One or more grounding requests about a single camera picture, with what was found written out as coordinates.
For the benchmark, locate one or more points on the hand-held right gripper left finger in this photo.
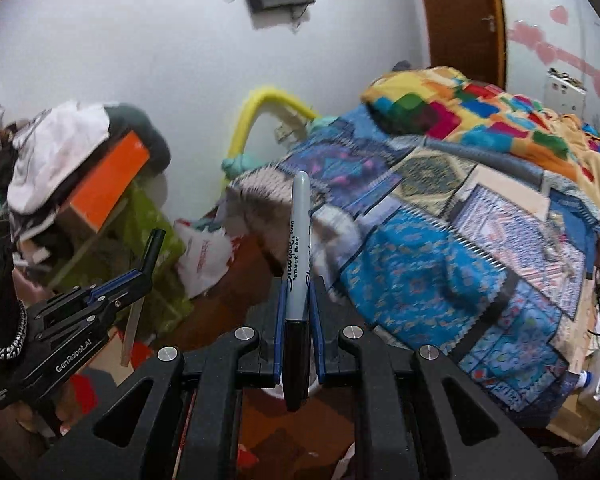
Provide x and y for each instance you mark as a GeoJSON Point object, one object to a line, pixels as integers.
{"type": "Point", "coordinates": [280, 340]}

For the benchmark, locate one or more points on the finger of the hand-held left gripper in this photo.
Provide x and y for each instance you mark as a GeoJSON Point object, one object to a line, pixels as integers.
{"type": "Point", "coordinates": [120, 284]}
{"type": "Point", "coordinates": [112, 302]}

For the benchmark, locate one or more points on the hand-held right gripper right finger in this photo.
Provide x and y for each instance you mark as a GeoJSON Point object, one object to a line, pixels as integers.
{"type": "Point", "coordinates": [317, 345]}

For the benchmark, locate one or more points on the grey permanent marker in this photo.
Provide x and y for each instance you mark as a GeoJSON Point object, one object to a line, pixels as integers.
{"type": "Point", "coordinates": [297, 240]}

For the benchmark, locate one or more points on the green cloth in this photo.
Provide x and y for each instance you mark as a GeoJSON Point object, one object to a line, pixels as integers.
{"type": "Point", "coordinates": [145, 230]}

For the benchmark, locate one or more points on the white plastic bag red print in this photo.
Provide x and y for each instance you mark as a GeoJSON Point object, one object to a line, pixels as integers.
{"type": "Point", "coordinates": [202, 255]}

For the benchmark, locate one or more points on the orange box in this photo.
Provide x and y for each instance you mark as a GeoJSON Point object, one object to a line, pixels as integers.
{"type": "Point", "coordinates": [110, 175]}

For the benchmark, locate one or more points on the blue patterned bedsheet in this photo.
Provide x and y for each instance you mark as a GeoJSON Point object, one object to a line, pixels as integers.
{"type": "Point", "coordinates": [420, 260]}

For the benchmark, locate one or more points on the white cloth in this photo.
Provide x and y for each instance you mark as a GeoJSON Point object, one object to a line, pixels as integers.
{"type": "Point", "coordinates": [50, 155]}

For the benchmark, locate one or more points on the dark grey cushion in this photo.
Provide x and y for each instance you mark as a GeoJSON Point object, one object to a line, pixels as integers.
{"type": "Point", "coordinates": [147, 132]}

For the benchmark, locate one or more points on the teal cloth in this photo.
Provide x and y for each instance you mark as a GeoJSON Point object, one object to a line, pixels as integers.
{"type": "Point", "coordinates": [237, 164]}

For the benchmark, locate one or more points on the yellow foam tube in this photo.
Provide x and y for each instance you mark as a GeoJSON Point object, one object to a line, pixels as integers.
{"type": "Point", "coordinates": [260, 97]}

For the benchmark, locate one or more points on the beige board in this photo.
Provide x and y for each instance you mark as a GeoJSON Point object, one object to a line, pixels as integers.
{"type": "Point", "coordinates": [510, 190]}

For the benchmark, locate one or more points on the colourful patchwork blanket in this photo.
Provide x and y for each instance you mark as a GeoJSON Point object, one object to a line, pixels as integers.
{"type": "Point", "coordinates": [480, 110]}

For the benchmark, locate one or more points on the small white cabinet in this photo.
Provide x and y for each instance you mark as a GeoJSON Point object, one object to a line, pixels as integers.
{"type": "Point", "coordinates": [565, 92]}

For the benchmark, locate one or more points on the brown wooden door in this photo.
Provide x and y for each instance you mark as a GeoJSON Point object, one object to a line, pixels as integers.
{"type": "Point", "coordinates": [455, 15]}

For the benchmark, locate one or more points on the wooden wardrobe with sliding doors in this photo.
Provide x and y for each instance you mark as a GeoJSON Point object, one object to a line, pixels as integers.
{"type": "Point", "coordinates": [540, 0]}

